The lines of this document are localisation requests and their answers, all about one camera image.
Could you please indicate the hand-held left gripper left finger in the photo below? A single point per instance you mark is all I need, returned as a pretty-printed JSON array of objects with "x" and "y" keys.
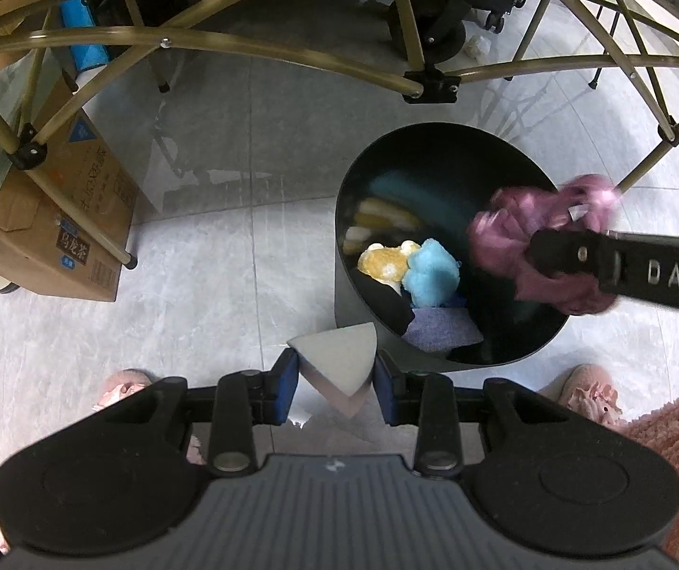
[{"x": 287, "y": 386}]

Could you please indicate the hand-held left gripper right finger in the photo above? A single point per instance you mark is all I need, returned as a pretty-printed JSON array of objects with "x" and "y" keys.
[{"x": 384, "y": 389}]

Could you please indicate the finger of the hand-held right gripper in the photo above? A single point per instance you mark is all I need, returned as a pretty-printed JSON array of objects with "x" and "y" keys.
[{"x": 565, "y": 252}]

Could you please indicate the grey triangular foam wedge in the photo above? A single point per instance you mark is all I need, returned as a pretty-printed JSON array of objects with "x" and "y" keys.
[{"x": 336, "y": 362}]

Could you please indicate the pink satin cloth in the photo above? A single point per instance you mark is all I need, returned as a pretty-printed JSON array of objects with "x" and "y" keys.
[{"x": 499, "y": 231}]

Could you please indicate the purple fluffy cloth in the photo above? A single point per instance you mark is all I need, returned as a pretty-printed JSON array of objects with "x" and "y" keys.
[{"x": 440, "y": 329}]

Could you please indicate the black cloth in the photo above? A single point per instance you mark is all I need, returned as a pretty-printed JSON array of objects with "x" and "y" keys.
[{"x": 384, "y": 303}]

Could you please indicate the light blue plush toy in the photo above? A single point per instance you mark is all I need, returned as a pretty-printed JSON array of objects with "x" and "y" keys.
[{"x": 431, "y": 273}]

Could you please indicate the yellow plush toy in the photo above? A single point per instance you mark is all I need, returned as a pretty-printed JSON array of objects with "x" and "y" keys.
[{"x": 384, "y": 261}]

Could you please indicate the black round bin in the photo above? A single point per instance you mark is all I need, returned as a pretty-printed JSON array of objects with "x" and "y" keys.
[{"x": 434, "y": 148}]

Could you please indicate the pink fluffy slipper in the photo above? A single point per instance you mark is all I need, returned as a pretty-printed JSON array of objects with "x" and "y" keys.
[
  {"x": 583, "y": 395},
  {"x": 122, "y": 389}
]

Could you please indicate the pink fluffy garment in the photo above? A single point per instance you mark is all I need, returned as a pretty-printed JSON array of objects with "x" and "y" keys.
[{"x": 672, "y": 457}]

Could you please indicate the tan slatted folding table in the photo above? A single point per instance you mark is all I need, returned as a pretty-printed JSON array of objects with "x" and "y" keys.
[{"x": 428, "y": 86}]

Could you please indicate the crumpled white paper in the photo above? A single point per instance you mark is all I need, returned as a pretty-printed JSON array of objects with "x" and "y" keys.
[{"x": 477, "y": 47}]

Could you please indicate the cardboard box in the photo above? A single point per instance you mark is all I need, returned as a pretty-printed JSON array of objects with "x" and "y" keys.
[{"x": 78, "y": 202}]

